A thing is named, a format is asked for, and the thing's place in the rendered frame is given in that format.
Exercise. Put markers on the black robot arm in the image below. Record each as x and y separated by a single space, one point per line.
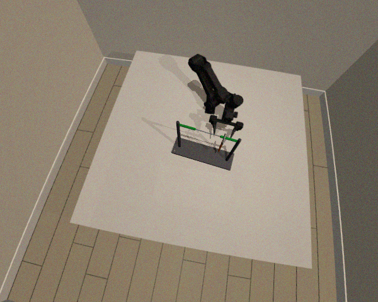
216 94

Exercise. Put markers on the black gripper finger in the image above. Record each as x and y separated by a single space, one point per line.
236 128
213 123

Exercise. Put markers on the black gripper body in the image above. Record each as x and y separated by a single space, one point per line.
227 121

